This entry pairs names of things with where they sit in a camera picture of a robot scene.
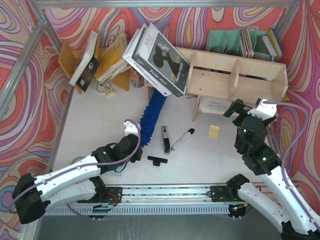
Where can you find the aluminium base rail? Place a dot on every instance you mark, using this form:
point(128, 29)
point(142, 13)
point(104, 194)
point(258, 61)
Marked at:
point(141, 193)

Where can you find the pencil cup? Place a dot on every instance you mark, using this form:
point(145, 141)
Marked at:
point(137, 81)

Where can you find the yellow sticky note pad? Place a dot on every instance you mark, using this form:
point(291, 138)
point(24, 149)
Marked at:
point(214, 131)

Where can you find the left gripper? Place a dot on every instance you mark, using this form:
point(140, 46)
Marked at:
point(137, 152)

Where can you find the black white Twins story book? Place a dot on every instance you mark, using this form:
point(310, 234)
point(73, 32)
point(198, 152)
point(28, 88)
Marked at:
point(162, 60)

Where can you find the white black paperback book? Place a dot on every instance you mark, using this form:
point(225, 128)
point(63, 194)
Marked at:
point(86, 64)

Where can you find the light wooden bookshelf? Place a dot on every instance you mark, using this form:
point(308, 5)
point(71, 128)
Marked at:
point(232, 77)

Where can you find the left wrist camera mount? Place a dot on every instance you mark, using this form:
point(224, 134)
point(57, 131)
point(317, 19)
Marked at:
point(130, 128)

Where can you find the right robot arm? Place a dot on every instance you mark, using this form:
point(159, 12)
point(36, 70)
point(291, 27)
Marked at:
point(291, 215)

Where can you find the green desk organizer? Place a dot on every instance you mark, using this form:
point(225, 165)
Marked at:
point(246, 43)

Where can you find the white black utility knife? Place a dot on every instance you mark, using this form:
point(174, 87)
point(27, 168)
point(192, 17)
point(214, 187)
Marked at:
point(182, 139)

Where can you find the yellow book stack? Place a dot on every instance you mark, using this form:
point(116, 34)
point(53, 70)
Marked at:
point(111, 60)

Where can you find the white Chokladfabriken book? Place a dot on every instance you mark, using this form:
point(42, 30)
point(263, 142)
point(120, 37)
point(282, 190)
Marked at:
point(128, 57)

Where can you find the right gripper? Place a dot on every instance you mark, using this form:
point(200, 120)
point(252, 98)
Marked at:
point(240, 108)

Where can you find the blue microfiber duster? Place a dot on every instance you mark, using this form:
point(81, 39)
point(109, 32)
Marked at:
point(148, 121)

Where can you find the white black stapler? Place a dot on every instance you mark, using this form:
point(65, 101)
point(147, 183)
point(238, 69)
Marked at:
point(165, 140)

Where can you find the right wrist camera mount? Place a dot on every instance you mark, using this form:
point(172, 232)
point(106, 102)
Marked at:
point(263, 110)

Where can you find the blue covered book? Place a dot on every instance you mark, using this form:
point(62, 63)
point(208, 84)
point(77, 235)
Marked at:
point(274, 40)

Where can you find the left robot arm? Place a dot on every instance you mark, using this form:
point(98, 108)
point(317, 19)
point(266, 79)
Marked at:
point(79, 182)

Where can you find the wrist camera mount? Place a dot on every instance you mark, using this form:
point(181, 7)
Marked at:
point(263, 110)
point(130, 128)

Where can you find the clear tape roll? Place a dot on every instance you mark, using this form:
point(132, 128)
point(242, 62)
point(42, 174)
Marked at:
point(77, 159)

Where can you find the black small tool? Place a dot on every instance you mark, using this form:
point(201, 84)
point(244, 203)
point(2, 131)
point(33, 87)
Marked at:
point(157, 161)

